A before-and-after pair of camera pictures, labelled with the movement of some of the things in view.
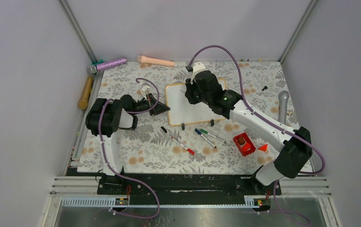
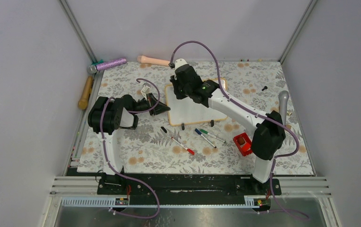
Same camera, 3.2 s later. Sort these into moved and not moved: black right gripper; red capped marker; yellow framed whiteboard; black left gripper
Moved: black right gripper
Not moved: red capped marker; black left gripper; yellow framed whiteboard
